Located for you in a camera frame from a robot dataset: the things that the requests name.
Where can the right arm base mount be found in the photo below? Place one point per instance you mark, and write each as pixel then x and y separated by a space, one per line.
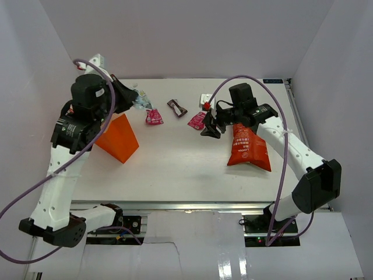
pixel 256 228

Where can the red chips bag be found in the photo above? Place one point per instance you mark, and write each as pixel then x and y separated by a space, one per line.
pixel 247 147

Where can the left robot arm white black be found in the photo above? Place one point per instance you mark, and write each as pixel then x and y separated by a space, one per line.
pixel 79 123

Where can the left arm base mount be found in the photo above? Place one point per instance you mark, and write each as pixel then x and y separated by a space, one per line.
pixel 136 224

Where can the pink snack packet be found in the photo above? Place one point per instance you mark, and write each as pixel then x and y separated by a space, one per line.
pixel 197 121
pixel 153 117

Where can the blue table label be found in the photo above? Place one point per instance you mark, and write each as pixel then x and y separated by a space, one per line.
pixel 272 81

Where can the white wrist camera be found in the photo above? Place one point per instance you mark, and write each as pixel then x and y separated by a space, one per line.
pixel 98 60
pixel 207 103

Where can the aluminium right side rail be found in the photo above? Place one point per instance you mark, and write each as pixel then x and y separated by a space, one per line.
pixel 294 108

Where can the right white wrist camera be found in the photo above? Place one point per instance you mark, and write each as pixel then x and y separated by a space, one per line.
pixel 207 103

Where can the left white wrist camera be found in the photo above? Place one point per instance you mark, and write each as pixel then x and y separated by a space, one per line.
pixel 98 60

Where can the brown chocolate wrapper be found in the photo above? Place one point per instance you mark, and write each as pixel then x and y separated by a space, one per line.
pixel 178 110

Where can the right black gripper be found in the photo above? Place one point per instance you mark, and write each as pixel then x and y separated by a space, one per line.
pixel 210 123

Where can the pink snack packet left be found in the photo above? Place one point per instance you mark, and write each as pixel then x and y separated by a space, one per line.
pixel 153 117

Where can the orange paper bag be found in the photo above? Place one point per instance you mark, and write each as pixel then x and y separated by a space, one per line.
pixel 119 139

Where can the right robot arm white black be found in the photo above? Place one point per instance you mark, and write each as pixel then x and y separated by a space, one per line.
pixel 265 123

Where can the grey Himalaya mint packet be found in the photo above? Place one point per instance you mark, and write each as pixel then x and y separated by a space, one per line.
pixel 142 101

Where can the pink snack packet right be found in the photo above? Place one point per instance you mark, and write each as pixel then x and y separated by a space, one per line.
pixel 197 121

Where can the aluminium front rail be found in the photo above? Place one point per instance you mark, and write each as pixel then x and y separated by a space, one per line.
pixel 176 205

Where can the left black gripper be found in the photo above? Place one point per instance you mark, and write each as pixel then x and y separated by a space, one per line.
pixel 127 95

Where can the aluminium rail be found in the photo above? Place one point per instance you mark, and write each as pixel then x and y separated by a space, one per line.
pixel 294 108
pixel 176 205

